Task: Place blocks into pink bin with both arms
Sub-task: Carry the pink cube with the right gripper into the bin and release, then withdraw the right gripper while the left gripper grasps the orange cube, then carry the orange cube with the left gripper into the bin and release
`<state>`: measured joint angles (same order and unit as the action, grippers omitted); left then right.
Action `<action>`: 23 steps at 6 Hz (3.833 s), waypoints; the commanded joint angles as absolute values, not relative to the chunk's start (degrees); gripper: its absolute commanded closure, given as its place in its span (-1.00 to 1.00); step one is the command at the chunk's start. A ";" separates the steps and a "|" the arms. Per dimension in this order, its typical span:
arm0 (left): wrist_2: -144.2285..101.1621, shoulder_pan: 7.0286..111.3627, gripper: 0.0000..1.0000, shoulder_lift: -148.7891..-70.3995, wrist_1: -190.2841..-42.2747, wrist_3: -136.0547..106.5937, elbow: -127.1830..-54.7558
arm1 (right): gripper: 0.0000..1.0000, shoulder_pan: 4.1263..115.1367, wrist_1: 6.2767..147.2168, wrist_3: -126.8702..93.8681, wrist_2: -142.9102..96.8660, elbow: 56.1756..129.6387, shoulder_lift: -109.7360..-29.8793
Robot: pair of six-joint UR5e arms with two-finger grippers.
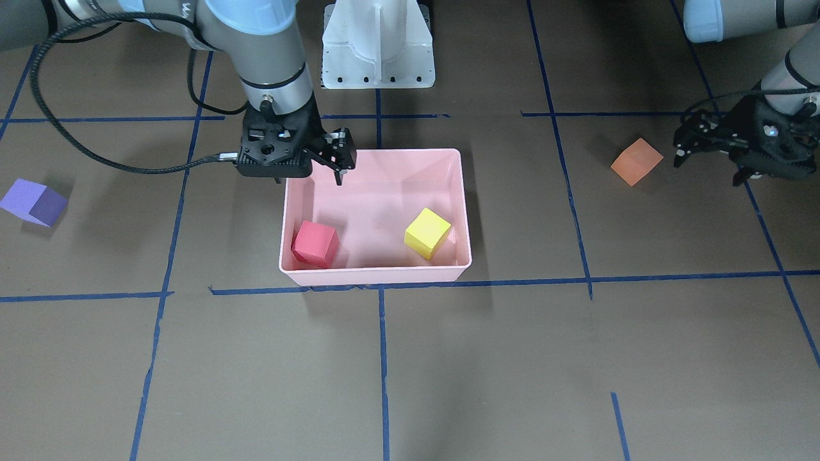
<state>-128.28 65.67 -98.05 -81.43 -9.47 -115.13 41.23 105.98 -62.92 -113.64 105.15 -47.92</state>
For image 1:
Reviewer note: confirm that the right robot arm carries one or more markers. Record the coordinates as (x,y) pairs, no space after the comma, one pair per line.
(261,38)

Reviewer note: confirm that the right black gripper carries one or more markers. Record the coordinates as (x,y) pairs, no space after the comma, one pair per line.
(315,137)

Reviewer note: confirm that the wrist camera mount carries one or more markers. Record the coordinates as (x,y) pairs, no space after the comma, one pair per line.
(705,131)
(272,150)

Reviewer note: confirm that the pink plastic bin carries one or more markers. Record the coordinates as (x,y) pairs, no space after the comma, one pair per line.
(371,210)

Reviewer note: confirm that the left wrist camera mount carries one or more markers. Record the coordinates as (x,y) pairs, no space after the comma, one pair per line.
(705,131)

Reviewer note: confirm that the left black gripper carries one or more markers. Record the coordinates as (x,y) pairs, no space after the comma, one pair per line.
(743,128)

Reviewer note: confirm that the orange foam block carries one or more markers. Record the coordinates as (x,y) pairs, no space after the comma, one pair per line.
(636,161)

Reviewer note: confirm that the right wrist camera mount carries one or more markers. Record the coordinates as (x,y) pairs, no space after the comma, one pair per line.
(272,150)

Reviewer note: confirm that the white mounting column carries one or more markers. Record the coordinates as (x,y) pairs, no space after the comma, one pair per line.
(377,44)

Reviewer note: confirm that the yellow foam block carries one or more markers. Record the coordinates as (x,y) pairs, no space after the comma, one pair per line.
(426,233)

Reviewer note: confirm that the red foam block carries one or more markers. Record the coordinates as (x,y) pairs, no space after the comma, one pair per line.
(316,244)

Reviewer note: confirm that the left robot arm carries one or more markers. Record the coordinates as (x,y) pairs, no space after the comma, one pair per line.
(793,80)

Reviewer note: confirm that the purple foam block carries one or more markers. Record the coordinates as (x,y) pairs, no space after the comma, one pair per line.
(33,202)

